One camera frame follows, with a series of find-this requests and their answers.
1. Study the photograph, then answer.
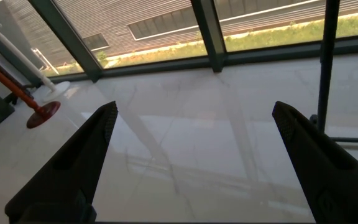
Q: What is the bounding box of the white pole stand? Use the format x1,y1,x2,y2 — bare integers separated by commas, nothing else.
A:
0,14,71,103

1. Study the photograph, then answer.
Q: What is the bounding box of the red pole stand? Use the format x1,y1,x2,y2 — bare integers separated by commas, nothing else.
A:
0,54,62,129

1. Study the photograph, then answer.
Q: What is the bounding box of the black clothes rack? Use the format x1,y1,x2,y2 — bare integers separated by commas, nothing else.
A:
309,0,358,144

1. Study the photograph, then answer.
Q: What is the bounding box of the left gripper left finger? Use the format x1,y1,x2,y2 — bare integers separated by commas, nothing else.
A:
4,100,119,223

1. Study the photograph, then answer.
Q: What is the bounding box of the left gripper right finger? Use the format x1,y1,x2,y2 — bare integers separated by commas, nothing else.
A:
271,100,358,224

